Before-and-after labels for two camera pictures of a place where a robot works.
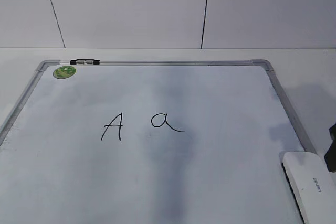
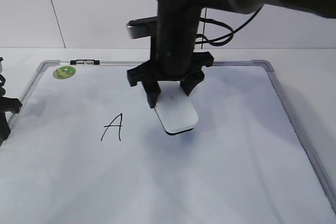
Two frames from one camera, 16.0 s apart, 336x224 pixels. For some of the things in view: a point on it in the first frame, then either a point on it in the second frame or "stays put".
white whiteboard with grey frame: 149,141 stays put
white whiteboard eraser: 313,185 → 175,110
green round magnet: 64,72 stays put
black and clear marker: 85,62 stays put
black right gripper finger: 330,155 → 173,55
